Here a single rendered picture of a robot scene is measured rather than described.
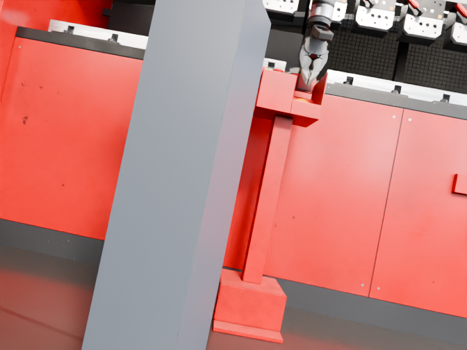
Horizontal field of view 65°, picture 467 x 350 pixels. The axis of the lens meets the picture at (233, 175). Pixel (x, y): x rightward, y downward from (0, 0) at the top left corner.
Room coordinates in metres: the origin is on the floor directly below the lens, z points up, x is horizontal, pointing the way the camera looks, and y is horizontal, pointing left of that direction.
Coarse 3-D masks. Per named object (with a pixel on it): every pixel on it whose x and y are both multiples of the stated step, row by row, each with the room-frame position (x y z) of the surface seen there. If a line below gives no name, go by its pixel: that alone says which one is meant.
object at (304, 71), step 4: (304, 56) 1.15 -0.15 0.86; (308, 56) 1.15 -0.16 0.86; (304, 60) 1.15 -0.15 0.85; (308, 60) 1.15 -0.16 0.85; (304, 64) 1.15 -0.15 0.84; (308, 64) 1.15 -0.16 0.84; (304, 68) 1.16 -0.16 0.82; (308, 68) 1.16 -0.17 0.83; (304, 72) 1.16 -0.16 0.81; (308, 72) 1.16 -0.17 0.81; (304, 76) 1.16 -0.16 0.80; (304, 80) 1.16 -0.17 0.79; (308, 80) 1.16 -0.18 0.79; (304, 84) 1.17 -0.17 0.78
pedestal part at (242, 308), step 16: (224, 272) 1.22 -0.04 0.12; (240, 272) 1.27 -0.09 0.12; (224, 288) 1.08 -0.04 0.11; (240, 288) 1.08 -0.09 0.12; (256, 288) 1.10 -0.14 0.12; (272, 288) 1.14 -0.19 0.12; (224, 304) 1.08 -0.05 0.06; (240, 304) 1.08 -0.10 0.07; (256, 304) 1.08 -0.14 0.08; (272, 304) 1.08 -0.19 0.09; (224, 320) 1.08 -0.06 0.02; (240, 320) 1.08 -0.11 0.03; (256, 320) 1.08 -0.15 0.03; (272, 320) 1.08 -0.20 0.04; (256, 336) 1.03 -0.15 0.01; (272, 336) 1.04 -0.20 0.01
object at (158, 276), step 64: (192, 0) 0.65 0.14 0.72; (256, 0) 0.67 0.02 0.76; (192, 64) 0.64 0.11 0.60; (256, 64) 0.75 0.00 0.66; (192, 128) 0.63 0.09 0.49; (128, 192) 0.67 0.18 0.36; (192, 192) 0.63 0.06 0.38; (128, 256) 0.66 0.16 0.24; (192, 256) 0.62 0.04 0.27; (128, 320) 0.65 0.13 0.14; (192, 320) 0.68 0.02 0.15
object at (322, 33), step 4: (312, 28) 1.15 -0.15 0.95; (316, 28) 1.09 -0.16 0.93; (320, 28) 1.09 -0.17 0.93; (324, 28) 1.07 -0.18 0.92; (312, 32) 1.14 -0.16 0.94; (316, 32) 1.08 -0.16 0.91; (320, 32) 1.06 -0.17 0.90; (324, 32) 1.06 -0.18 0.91; (328, 32) 1.06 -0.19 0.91; (316, 36) 1.08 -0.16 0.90; (320, 36) 1.06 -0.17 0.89; (324, 36) 1.06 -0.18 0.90; (328, 36) 1.06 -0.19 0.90; (332, 36) 1.06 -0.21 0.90; (320, 40) 1.08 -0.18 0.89; (324, 40) 1.08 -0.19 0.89; (328, 40) 1.07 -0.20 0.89
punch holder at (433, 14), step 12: (420, 0) 1.49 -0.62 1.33; (432, 0) 1.48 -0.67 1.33; (408, 12) 1.48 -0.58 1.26; (432, 12) 1.48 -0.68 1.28; (408, 24) 1.48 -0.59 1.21; (420, 24) 1.49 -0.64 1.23; (432, 24) 1.48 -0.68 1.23; (408, 36) 1.51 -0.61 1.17; (420, 36) 1.49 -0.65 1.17; (432, 36) 1.48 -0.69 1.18
